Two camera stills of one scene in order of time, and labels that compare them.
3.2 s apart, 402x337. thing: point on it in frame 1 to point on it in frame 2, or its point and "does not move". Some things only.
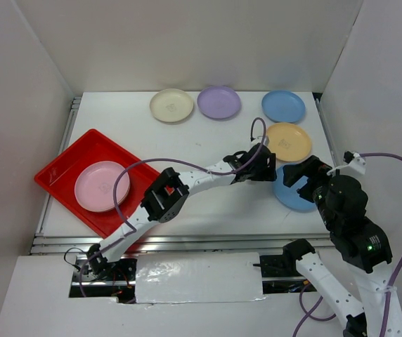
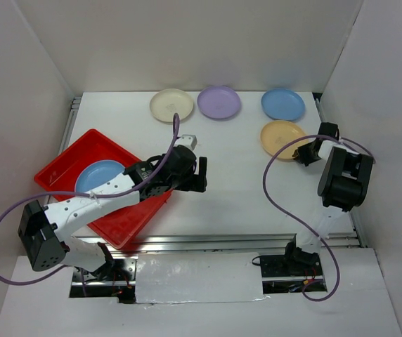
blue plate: x=289 y=196 to x=95 y=173
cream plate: x=171 y=104 does not move
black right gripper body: x=326 y=210 to x=306 y=154
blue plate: x=283 y=107 does not move
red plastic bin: x=82 y=180 does not move
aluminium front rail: x=178 y=244 does not move
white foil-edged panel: x=195 y=278 does not move
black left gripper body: x=263 y=173 to x=183 y=183
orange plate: x=289 y=142 does not move
